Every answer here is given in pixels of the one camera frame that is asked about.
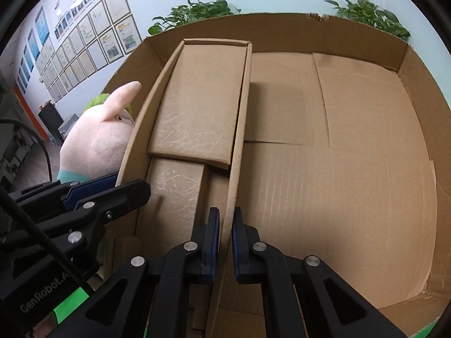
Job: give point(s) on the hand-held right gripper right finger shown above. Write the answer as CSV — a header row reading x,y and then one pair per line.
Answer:
x,y
237,246

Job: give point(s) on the bushy green potted plant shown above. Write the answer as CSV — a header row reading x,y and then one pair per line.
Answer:
x,y
197,10

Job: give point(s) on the cardboard divider insert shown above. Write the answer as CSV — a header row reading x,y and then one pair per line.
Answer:
x,y
197,95

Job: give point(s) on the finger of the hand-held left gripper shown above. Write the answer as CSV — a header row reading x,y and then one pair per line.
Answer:
x,y
127,195
95,185

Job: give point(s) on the wall of framed certificates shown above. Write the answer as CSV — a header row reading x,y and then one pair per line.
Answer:
x,y
91,42

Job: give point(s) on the row of blue wall posters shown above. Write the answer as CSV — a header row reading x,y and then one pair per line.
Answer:
x,y
42,24

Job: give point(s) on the large cardboard box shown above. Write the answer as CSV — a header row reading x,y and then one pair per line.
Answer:
x,y
352,183

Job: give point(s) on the pink pig plush toy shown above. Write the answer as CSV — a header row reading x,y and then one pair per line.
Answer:
x,y
91,141

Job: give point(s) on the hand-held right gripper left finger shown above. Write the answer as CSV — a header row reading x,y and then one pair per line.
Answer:
x,y
213,243

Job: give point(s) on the grey shelving unit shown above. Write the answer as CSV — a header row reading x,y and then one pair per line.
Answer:
x,y
14,155

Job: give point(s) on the black cabinet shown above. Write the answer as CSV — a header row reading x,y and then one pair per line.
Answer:
x,y
51,123

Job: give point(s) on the small green potted plant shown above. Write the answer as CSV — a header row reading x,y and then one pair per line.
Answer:
x,y
370,14

